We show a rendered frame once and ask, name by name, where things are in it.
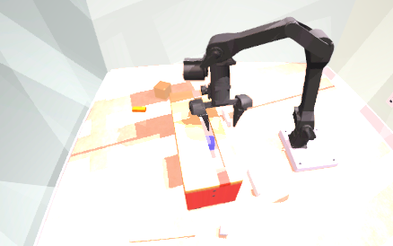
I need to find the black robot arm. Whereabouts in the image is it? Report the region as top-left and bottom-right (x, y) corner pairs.
(182, 17), (335, 149)

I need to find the orange cube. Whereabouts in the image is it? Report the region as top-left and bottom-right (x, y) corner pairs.
(153, 81), (171, 100)

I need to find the small blue block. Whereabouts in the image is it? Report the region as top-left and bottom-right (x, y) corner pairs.
(205, 136), (215, 151)

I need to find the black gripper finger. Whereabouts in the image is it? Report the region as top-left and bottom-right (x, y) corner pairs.
(197, 112), (210, 132)
(232, 105), (248, 127)

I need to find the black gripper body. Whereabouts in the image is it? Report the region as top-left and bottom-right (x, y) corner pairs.
(188, 81), (253, 115)

